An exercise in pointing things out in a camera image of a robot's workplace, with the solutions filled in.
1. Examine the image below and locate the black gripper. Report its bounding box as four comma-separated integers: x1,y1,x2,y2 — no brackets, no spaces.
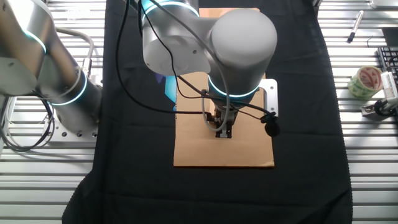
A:
214,107,239,139

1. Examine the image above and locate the brown cardboard sheet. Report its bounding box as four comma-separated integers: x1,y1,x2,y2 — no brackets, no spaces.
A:
173,7,275,168

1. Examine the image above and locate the black cloth with blue print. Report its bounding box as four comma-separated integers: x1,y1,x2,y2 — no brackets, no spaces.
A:
61,0,354,224

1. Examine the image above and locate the clear packing tape roll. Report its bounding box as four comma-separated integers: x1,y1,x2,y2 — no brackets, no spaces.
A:
347,65,384,101

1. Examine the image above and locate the black and silver marker pen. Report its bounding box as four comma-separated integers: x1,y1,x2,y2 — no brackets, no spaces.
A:
346,10,364,44

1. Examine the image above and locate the black keyboard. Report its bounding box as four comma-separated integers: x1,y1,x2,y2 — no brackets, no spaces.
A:
377,46,398,85

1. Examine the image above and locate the clear plastic film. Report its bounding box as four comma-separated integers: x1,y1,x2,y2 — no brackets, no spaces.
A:
66,7,91,21

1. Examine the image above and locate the black box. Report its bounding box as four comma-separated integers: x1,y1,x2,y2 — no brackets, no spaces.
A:
381,27,398,47

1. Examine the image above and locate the grey flat device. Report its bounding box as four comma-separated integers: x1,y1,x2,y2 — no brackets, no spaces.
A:
369,0,398,9

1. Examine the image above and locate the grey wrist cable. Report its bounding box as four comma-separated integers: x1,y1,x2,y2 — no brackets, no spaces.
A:
157,0,231,132

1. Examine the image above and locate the thick black wrist cable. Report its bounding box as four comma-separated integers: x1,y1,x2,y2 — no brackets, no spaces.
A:
138,0,271,118

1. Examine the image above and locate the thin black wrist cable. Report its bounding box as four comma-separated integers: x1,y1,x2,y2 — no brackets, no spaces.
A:
114,0,215,122

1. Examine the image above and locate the silver wrist camera mount plate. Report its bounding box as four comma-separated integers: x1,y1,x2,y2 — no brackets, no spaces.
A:
257,78,279,116

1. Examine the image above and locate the metal camera bracket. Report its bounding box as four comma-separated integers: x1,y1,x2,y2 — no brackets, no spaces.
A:
360,102,398,121

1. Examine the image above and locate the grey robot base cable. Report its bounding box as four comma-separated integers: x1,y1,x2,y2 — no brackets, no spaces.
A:
55,27,95,78

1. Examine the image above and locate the black base cable loop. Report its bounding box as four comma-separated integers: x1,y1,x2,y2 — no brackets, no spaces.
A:
0,91,57,153

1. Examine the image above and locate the silver camera on stand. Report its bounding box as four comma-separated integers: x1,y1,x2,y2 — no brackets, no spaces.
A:
381,71,398,100

